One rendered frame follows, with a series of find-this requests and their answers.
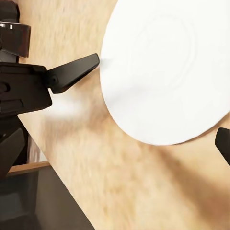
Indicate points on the sofa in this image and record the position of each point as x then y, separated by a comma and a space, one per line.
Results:
12, 124

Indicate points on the bottle of coffee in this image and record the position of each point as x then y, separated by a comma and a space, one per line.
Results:
15, 37

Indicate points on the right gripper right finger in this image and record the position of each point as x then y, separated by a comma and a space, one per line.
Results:
222, 141

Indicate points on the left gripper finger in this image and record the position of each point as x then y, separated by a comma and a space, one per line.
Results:
61, 78
4, 105

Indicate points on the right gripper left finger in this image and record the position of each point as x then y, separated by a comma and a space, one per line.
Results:
11, 144

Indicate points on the saucer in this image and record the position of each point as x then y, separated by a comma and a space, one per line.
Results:
165, 68

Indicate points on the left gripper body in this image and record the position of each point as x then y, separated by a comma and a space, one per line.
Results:
25, 92

